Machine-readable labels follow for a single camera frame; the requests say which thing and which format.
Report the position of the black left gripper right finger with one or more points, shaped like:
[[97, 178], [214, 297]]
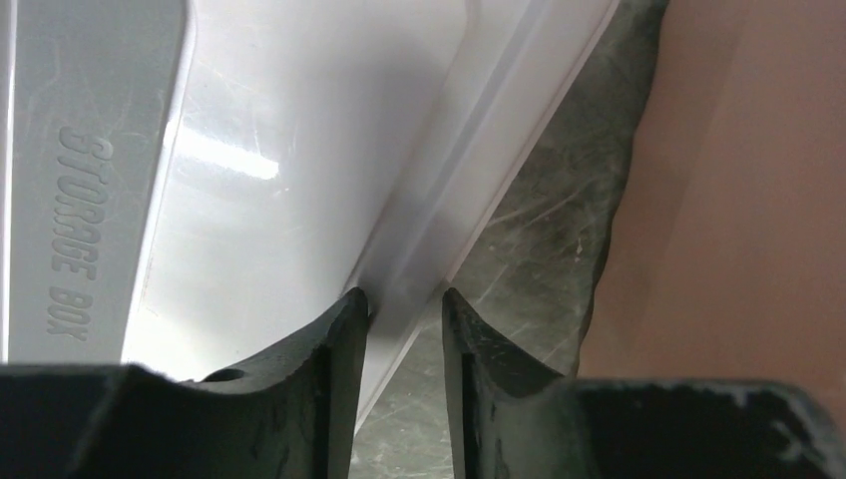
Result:
[[512, 416]]

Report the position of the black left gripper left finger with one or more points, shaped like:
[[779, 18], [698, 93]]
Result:
[[289, 411]]

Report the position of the white tub lid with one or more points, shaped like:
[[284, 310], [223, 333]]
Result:
[[184, 183]]

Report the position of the pink plastic tub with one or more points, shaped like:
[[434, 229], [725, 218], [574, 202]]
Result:
[[727, 252]]

